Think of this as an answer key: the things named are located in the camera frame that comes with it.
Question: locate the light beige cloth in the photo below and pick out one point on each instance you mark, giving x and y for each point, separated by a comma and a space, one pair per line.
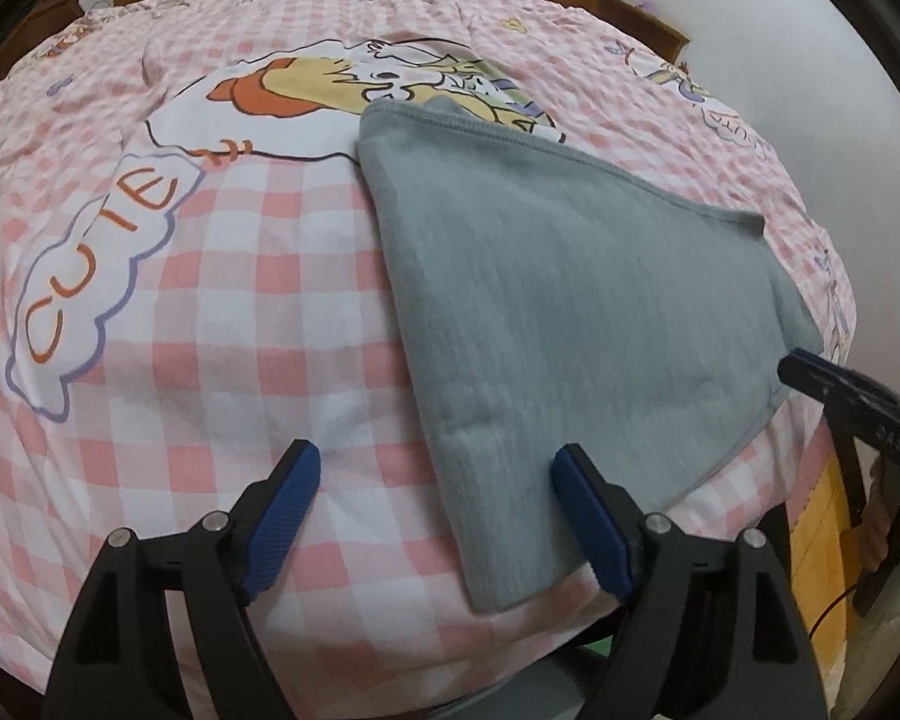
892, 652

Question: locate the person's right hand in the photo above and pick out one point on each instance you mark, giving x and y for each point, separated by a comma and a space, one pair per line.
881, 510

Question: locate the wooden headboard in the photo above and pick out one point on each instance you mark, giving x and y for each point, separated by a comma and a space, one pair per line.
645, 22

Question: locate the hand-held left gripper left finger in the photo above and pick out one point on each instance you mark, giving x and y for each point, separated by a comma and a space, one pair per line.
281, 525

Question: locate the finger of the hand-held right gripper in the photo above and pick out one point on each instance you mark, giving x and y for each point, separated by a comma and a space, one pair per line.
847, 390

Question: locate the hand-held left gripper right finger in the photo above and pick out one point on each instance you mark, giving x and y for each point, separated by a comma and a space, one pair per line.
592, 525

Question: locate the colourful foam floor mat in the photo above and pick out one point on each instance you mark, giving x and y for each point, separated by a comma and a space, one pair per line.
817, 540

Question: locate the grey pants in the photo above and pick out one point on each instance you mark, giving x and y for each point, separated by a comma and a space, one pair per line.
570, 277

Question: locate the pink checked cartoon blanket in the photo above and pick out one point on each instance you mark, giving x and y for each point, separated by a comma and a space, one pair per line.
195, 315

